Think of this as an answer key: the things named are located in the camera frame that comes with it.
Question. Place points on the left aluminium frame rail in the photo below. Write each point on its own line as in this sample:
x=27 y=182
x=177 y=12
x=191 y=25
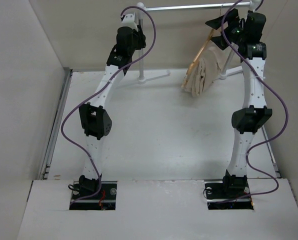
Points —
x=52 y=139

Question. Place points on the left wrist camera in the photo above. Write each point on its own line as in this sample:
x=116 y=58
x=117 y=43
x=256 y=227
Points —
x=129 y=20

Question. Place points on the beige trousers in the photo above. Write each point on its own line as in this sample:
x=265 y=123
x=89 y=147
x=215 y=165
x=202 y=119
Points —
x=209 y=67

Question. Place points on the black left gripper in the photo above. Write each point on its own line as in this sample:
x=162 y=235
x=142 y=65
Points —
x=138 y=34

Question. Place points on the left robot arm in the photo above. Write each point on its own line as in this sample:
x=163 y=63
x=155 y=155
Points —
x=94 y=118

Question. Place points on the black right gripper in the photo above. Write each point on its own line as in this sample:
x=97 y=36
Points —
x=232 y=20

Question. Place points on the white clothes rack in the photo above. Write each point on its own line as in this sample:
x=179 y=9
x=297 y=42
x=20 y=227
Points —
x=141 y=10

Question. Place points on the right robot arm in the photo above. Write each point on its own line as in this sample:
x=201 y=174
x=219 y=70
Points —
x=245 y=122

